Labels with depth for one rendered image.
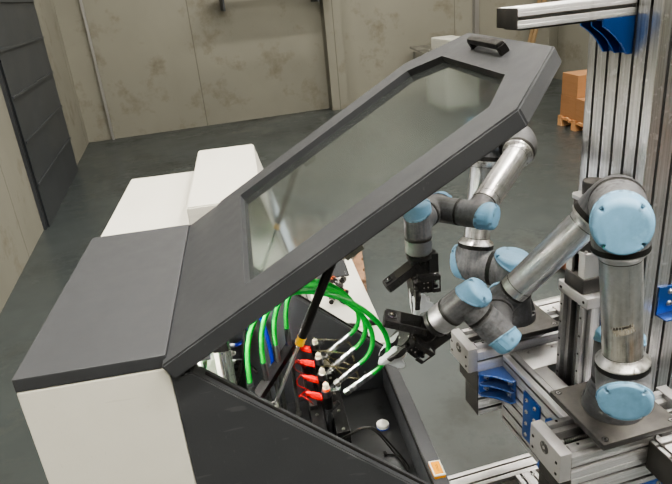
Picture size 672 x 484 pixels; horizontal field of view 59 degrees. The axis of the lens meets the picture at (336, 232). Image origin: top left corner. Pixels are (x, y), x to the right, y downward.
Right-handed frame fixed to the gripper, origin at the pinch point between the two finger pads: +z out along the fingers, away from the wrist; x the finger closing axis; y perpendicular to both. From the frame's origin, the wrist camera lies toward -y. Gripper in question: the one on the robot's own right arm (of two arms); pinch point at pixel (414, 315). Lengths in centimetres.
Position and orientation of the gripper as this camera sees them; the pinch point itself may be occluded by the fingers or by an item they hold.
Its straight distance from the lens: 177.3
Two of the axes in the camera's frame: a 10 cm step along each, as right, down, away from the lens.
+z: 0.9, 9.2, 3.8
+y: 9.8, -1.4, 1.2
